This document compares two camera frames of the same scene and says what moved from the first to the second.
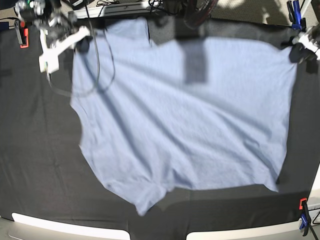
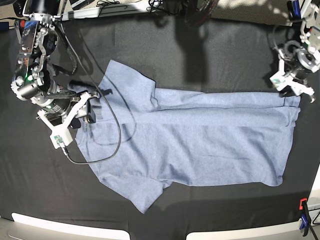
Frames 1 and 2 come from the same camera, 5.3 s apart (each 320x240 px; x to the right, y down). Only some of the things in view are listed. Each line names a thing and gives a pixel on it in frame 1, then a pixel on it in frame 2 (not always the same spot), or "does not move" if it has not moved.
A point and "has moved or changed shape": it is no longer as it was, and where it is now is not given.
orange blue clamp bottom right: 305,219 does not move
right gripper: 298,53 -> 298,76
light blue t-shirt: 188,113 has moved or changed shape
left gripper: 60,30 -> 79,108
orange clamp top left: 23,34 does not move
